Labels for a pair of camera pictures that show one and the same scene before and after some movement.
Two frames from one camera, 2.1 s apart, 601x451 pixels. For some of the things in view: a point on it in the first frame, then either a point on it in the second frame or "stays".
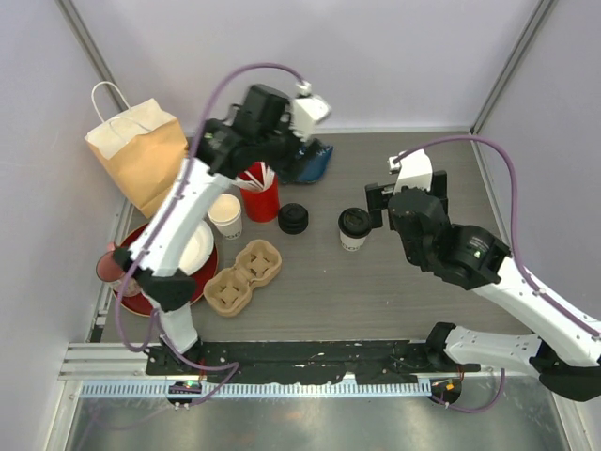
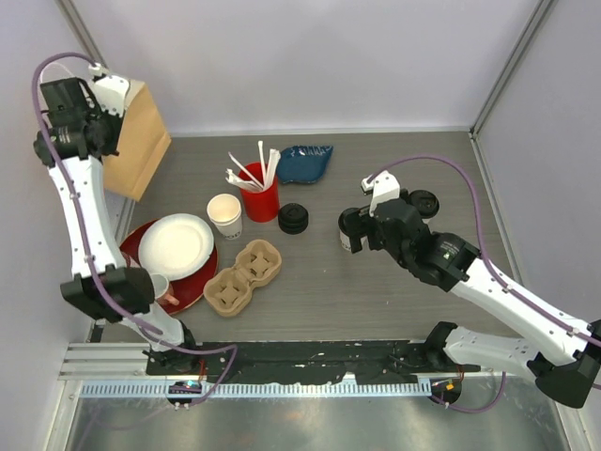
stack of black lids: [293, 219] stays
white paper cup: [350, 243] stays
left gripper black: [285, 164] → [109, 147]
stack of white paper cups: [225, 209] stays
